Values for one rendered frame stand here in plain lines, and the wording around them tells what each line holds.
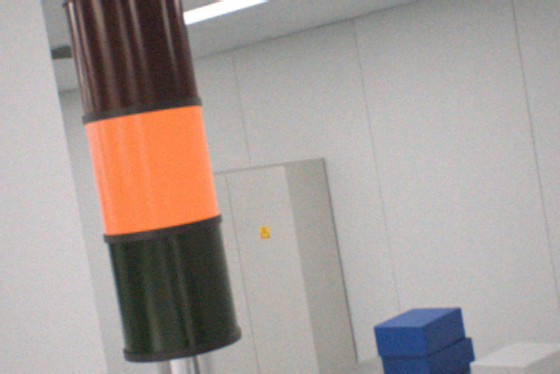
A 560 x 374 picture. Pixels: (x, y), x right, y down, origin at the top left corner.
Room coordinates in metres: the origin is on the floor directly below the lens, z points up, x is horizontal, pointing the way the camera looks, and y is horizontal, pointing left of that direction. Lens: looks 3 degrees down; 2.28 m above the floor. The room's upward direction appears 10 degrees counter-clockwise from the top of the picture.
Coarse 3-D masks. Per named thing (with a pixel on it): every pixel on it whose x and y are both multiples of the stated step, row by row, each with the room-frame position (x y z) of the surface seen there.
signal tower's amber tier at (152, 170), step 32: (96, 128) 0.44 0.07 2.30; (128, 128) 0.43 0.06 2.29; (160, 128) 0.43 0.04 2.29; (192, 128) 0.44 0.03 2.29; (96, 160) 0.44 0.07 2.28; (128, 160) 0.43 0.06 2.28; (160, 160) 0.43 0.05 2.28; (192, 160) 0.44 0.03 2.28; (128, 192) 0.43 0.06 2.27; (160, 192) 0.43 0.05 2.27; (192, 192) 0.43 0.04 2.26; (128, 224) 0.43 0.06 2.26; (160, 224) 0.43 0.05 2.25
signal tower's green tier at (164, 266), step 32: (128, 256) 0.43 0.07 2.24; (160, 256) 0.43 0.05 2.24; (192, 256) 0.43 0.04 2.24; (224, 256) 0.45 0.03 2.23; (128, 288) 0.43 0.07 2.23; (160, 288) 0.43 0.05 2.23; (192, 288) 0.43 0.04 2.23; (224, 288) 0.44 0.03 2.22; (128, 320) 0.44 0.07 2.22; (160, 320) 0.43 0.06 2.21; (192, 320) 0.43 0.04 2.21; (224, 320) 0.44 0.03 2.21
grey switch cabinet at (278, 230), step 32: (320, 160) 7.51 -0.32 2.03; (224, 192) 7.70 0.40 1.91; (256, 192) 7.47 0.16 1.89; (288, 192) 7.25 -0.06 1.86; (320, 192) 7.47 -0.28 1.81; (224, 224) 7.74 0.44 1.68; (256, 224) 7.51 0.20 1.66; (288, 224) 7.28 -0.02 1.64; (320, 224) 7.43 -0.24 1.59; (256, 256) 7.55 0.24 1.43; (288, 256) 7.32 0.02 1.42; (320, 256) 7.40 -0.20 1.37; (256, 288) 7.59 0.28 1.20; (288, 288) 7.36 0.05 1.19; (320, 288) 7.36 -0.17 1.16; (256, 320) 7.63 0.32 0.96; (288, 320) 7.40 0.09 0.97; (320, 320) 7.32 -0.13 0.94; (224, 352) 7.91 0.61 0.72; (256, 352) 7.67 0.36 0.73; (288, 352) 7.43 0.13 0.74; (320, 352) 7.28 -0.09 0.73; (352, 352) 7.51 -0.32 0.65
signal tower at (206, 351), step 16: (64, 0) 0.45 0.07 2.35; (96, 112) 0.43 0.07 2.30; (112, 112) 0.43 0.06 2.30; (128, 112) 0.43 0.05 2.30; (144, 112) 0.43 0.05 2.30; (192, 224) 0.43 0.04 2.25; (208, 224) 0.44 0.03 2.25; (112, 240) 0.44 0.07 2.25; (128, 240) 0.43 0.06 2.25; (240, 336) 0.45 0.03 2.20; (128, 352) 0.44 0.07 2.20; (160, 352) 0.43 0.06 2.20; (176, 352) 0.43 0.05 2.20; (192, 352) 0.43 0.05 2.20; (208, 352) 0.43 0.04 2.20; (160, 368) 0.45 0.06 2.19; (176, 368) 0.44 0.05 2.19; (192, 368) 0.44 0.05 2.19; (208, 368) 0.44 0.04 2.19
